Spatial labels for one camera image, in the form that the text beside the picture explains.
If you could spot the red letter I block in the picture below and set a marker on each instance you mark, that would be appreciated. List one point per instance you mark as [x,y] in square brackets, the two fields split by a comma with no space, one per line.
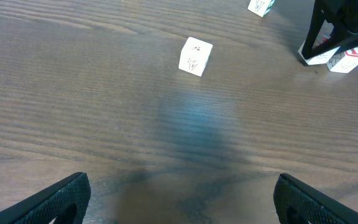
[344,62]

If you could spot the white block green side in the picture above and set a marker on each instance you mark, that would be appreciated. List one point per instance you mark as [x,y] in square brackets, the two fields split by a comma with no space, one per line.
[260,7]

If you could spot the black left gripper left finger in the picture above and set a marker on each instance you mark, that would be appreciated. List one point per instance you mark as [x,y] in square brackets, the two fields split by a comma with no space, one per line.
[63,202]

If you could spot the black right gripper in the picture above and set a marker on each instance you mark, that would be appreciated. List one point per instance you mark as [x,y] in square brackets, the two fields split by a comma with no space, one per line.
[343,15]

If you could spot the red letter A block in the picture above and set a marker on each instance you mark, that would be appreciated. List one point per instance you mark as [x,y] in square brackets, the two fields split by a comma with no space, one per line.
[321,58]

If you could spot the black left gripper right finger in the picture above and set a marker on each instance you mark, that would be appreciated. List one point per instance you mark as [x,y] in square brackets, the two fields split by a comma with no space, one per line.
[298,203]

